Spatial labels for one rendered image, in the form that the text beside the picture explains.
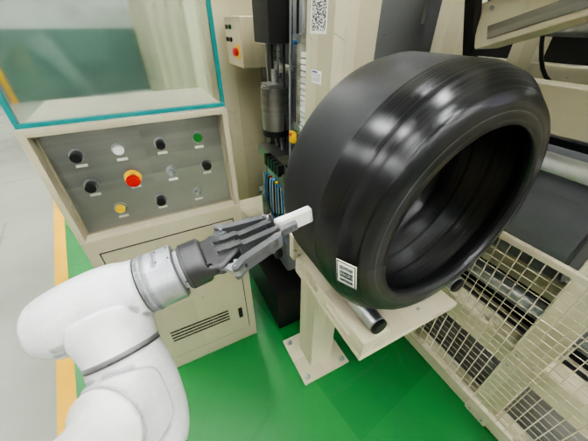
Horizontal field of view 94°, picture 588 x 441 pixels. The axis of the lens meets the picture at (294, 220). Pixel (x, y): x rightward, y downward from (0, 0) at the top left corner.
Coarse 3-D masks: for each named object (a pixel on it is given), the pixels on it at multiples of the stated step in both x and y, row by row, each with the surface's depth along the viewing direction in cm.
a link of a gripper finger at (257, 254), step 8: (272, 240) 45; (256, 248) 44; (264, 248) 44; (272, 248) 46; (240, 256) 43; (248, 256) 43; (256, 256) 44; (264, 256) 45; (240, 264) 42; (248, 264) 43
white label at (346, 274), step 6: (336, 258) 48; (336, 264) 49; (342, 264) 48; (348, 264) 47; (342, 270) 49; (348, 270) 48; (354, 270) 47; (342, 276) 50; (348, 276) 49; (354, 276) 48; (342, 282) 51; (348, 282) 50; (354, 282) 49; (354, 288) 50
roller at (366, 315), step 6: (354, 306) 70; (360, 312) 68; (366, 312) 67; (372, 312) 67; (378, 312) 67; (360, 318) 69; (366, 318) 67; (372, 318) 66; (378, 318) 65; (366, 324) 67; (372, 324) 65; (378, 324) 65; (384, 324) 66; (372, 330) 65; (378, 330) 66
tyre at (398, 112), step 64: (384, 64) 50; (448, 64) 43; (512, 64) 45; (320, 128) 51; (384, 128) 41; (448, 128) 39; (512, 128) 62; (320, 192) 48; (384, 192) 41; (448, 192) 83; (512, 192) 63; (320, 256) 53; (384, 256) 48; (448, 256) 78
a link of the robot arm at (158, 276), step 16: (144, 256) 41; (160, 256) 41; (176, 256) 42; (144, 272) 39; (160, 272) 39; (176, 272) 40; (144, 288) 39; (160, 288) 39; (176, 288) 40; (160, 304) 41
